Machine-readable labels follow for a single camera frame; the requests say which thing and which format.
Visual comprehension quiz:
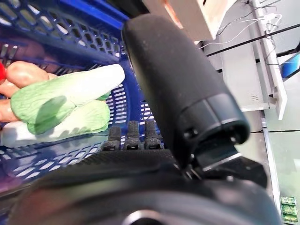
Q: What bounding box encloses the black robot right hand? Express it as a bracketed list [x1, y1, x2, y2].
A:
[9, 14, 282, 225]

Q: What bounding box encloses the green white napa cabbage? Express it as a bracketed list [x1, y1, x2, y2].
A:
[1, 101, 111, 149]
[10, 63, 126, 124]

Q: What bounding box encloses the blue plastic shopping basket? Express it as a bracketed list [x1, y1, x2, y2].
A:
[0, 0, 171, 190]

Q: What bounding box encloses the white table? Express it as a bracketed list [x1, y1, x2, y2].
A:
[219, 0, 289, 120]

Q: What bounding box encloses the black tripod pole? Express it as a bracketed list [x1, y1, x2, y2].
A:
[206, 24, 300, 57]

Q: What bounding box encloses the grey laptop blue screen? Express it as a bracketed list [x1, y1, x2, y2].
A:
[281, 52, 300, 79]

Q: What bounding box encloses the tan potato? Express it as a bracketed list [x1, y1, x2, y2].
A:
[0, 81, 23, 98]
[6, 60, 58, 90]
[0, 99, 19, 122]

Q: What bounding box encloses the green printed box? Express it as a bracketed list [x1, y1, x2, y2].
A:
[280, 195, 297, 221]

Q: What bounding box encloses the white cable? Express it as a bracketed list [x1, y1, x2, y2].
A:
[199, 13, 282, 47]

